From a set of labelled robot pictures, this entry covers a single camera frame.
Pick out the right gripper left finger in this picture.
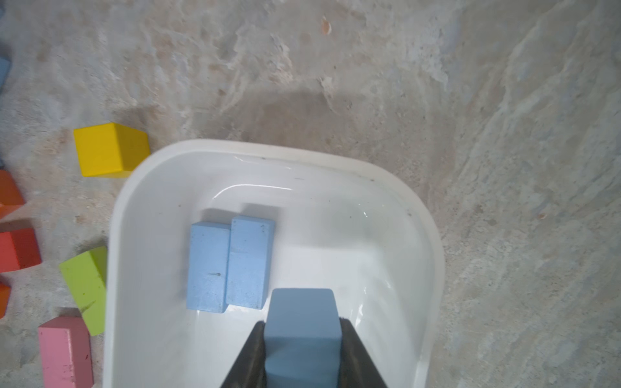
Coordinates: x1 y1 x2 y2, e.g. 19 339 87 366
221 321 267 388

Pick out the orange block long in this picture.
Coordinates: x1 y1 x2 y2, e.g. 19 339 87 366
0 283 11 318

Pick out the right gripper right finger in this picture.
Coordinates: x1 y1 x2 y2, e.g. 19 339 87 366
338 318 387 388

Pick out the red block lower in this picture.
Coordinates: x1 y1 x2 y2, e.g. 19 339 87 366
0 228 42 273

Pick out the yellow cube near tray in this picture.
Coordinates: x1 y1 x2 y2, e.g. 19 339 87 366
73 123 150 178

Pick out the pink block lower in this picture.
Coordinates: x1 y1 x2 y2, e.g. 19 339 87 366
37 317 94 388

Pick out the orange block short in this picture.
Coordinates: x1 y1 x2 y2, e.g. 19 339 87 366
0 170 26 218

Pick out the blue cube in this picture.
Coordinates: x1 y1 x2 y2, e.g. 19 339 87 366
264 288 342 387

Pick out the green block by pink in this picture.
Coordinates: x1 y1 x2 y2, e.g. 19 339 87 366
59 247 108 336

